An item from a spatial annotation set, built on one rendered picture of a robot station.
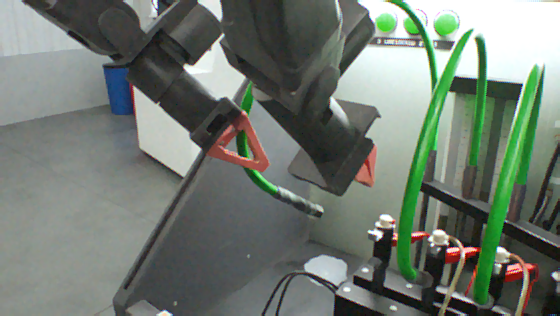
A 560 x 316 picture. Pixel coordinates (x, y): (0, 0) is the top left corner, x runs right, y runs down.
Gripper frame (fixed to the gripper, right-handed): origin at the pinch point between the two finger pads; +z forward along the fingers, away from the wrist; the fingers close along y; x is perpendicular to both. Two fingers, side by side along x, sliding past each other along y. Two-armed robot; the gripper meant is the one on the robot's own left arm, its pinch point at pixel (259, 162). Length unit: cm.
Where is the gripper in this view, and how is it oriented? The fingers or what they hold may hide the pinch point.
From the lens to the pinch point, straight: 52.7
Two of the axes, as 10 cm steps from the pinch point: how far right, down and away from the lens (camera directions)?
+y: -2.4, -1.2, 9.6
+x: -6.4, 7.6, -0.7
